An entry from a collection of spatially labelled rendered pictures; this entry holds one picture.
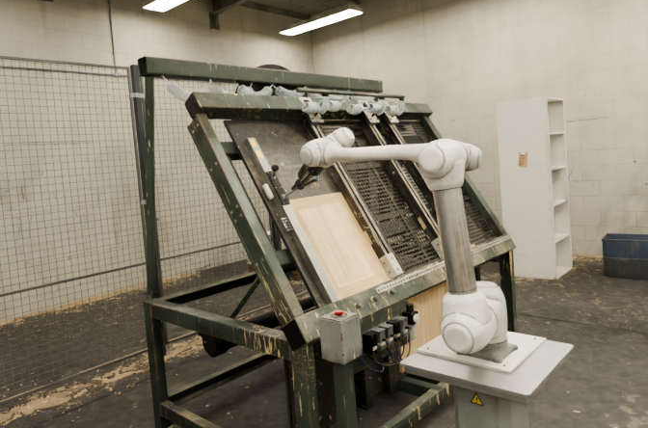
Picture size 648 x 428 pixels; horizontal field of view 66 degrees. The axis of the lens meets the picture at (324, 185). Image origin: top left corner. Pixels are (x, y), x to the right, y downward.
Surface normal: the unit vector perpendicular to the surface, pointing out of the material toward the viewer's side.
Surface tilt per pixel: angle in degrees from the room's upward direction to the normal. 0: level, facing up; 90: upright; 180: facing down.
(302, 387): 90
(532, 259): 90
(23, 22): 90
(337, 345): 90
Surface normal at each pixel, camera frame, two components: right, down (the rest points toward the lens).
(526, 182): -0.66, 0.09
